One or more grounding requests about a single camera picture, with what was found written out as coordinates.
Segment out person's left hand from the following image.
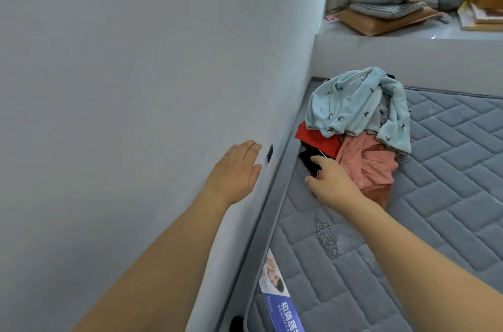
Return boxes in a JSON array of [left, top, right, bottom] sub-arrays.
[[203, 139, 264, 207]]

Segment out person's right hand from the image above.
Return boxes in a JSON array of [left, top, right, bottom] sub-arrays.
[[305, 155, 369, 217]]

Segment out pink pajama shirt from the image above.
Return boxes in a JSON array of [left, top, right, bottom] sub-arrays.
[[335, 131, 402, 209]]

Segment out navy velvet pyjama top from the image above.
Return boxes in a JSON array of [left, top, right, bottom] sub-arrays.
[[297, 143, 327, 180]]

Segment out grey drawstring shorts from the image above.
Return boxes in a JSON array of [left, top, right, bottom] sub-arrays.
[[368, 100, 394, 140]]

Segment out light blue cotton-print garment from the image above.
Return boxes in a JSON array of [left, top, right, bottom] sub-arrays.
[[305, 67, 413, 154]]

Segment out person's left forearm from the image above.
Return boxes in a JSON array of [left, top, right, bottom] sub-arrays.
[[71, 190, 233, 332]]

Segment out person's right forearm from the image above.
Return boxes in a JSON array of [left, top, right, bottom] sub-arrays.
[[346, 196, 503, 332]]

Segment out grey quilted mattress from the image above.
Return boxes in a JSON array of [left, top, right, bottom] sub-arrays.
[[244, 76, 503, 332]]

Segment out brown flat cushion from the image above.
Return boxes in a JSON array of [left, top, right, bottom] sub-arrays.
[[338, 7, 443, 37]]

